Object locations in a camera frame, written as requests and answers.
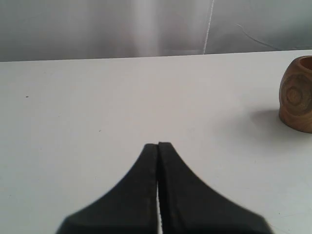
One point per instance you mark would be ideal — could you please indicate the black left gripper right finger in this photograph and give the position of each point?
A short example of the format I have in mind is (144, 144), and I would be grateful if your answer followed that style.
(189, 206)

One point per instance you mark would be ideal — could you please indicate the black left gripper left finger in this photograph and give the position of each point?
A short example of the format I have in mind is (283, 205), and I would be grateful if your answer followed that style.
(130, 207)

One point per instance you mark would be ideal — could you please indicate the wooden cup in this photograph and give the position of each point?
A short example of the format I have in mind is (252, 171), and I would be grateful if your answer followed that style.
(295, 95)

